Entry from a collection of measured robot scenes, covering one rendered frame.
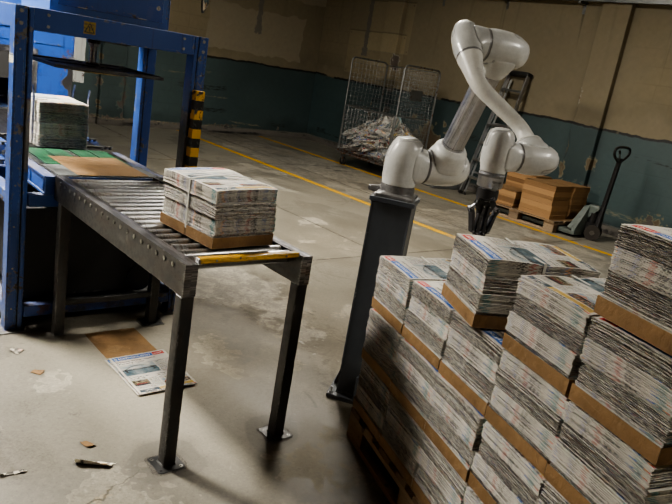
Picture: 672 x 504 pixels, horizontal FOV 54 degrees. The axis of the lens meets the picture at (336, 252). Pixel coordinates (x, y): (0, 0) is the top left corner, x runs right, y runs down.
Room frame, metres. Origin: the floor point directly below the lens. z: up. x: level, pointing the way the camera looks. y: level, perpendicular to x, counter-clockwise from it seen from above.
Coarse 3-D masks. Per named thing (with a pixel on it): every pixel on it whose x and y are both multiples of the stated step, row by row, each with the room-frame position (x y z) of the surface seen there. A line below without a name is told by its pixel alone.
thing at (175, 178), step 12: (168, 168) 2.60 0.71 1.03; (180, 168) 2.62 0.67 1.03; (192, 168) 2.66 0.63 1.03; (204, 168) 2.70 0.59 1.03; (216, 168) 2.74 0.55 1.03; (168, 180) 2.56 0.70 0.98; (180, 180) 2.50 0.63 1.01; (168, 192) 2.56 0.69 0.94; (180, 192) 2.50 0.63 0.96; (168, 204) 2.56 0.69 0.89; (180, 204) 2.50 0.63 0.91; (180, 216) 2.50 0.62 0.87
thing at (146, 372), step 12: (120, 360) 2.88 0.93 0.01; (132, 360) 2.90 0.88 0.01; (144, 360) 2.92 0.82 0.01; (156, 360) 2.94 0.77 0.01; (120, 372) 2.77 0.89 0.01; (132, 372) 2.79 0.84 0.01; (144, 372) 2.81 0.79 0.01; (156, 372) 2.83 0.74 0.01; (132, 384) 2.68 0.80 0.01; (144, 384) 2.70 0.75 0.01; (156, 384) 2.71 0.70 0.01; (192, 384) 2.78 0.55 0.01
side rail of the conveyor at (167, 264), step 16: (64, 176) 3.12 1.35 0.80; (64, 192) 3.01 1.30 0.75; (80, 192) 2.87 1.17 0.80; (80, 208) 2.86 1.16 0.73; (96, 208) 2.72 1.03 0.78; (112, 208) 2.69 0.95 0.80; (96, 224) 2.71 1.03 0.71; (112, 224) 2.59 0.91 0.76; (128, 224) 2.49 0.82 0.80; (112, 240) 2.58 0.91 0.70; (128, 240) 2.47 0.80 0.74; (144, 240) 2.37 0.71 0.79; (160, 240) 2.36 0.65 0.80; (144, 256) 2.36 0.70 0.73; (160, 256) 2.27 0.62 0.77; (176, 256) 2.20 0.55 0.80; (160, 272) 2.26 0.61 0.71; (176, 272) 2.17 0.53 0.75; (192, 272) 2.15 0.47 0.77; (176, 288) 2.16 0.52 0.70; (192, 288) 2.15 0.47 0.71
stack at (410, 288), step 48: (384, 288) 2.51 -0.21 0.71; (432, 288) 2.25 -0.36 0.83; (384, 336) 2.44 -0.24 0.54; (432, 336) 2.13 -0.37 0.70; (480, 336) 1.89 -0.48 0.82; (384, 384) 2.38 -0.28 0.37; (432, 384) 2.06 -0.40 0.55; (480, 384) 1.84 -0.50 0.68; (528, 384) 1.66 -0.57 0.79; (384, 432) 2.29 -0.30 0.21; (480, 432) 1.80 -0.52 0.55; (528, 432) 1.61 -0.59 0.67; (384, 480) 2.26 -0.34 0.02; (432, 480) 1.94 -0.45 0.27; (480, 480) 1.74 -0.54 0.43; (528, 480) 1.57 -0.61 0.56
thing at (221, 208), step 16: (208, 192) 2.37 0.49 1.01; (224, 192) 2.35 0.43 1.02; (240, 192) 2.41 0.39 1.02; (256, 192) 2.46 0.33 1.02; (272, 192) 2.52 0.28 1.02; (192, 208) 2.44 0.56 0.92; (208, 208) 2.36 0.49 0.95; (224, 208) 2.36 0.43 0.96; (240, 208) 2.41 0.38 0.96; (256, 208) 2.46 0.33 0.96; (272, 208) 2.52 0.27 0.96; (192, 224) 2.44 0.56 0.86; (208, 224) 2.36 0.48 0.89; (224, 224) 2.36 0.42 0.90; (240, 224) 2.41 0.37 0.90; (256, 224) 2.47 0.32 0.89; (272, 224) 2.52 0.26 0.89
